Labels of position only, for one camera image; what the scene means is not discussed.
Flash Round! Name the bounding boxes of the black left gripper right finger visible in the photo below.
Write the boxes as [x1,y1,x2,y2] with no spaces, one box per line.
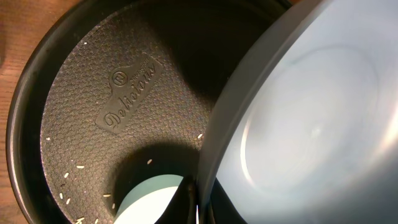
[205,180,247,224]

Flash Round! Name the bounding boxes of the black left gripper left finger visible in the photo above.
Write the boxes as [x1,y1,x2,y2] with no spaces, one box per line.
[161,176,197,224]

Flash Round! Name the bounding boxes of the light blue bowl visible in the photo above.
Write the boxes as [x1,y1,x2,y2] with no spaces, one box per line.
[114,174,183,224]

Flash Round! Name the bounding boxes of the dark blue round plate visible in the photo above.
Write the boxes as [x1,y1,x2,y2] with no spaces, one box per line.
[197,0,397,223]

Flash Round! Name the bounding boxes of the black round tray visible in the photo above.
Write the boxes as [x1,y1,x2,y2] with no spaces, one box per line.
[6,0,290,223]

